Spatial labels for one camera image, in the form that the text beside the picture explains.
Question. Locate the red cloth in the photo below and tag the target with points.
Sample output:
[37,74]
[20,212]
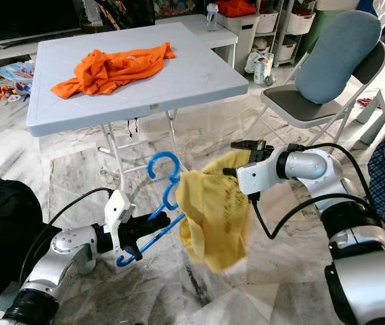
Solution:
[236,8]

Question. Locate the white folding table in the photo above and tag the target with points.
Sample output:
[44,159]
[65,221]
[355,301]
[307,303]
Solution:
[185,81]

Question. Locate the grey folding chair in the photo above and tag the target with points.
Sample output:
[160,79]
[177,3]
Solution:
[287,101]

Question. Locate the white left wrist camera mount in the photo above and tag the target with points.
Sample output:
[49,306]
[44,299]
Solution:
[118,210]

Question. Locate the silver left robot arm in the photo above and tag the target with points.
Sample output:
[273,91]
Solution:
[77,244]

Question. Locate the white side table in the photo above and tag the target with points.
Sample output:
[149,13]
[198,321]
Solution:
[192,27]

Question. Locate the yellow printed t-shirt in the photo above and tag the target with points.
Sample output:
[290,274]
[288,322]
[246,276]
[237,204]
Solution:
[212,210]

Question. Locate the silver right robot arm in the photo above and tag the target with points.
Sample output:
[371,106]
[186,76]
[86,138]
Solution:
[310,166]

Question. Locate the black knit garment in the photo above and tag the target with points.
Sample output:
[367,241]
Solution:
[9,230]

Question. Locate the clear water bottle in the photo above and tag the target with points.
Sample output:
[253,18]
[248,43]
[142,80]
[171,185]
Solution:
[212,19]

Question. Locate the white storage basket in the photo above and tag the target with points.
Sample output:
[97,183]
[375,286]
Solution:
[268,22]
[246,30]
[300,22]

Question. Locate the blue-grey cushion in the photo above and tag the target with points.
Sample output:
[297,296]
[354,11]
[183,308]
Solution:
[337,61]

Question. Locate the printed small package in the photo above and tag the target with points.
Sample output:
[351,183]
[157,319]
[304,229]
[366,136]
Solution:
[261,68]

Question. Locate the orange t-shirt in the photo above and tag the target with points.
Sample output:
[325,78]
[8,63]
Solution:
[111,68]

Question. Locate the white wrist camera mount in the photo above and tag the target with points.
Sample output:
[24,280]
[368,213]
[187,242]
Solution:
[118,210]
[253,179]

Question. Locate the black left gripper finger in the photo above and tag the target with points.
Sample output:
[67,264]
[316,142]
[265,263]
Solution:
[158,225]

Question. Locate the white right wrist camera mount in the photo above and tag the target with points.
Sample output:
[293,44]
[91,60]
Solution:
[253,179]

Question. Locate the blue toy plate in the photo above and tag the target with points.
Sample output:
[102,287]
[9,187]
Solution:
[16,74]

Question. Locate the black television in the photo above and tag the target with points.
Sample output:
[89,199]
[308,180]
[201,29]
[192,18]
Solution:
[23,20]

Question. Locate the blue plastic hanger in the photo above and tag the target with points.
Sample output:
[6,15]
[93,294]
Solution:
[164,156]

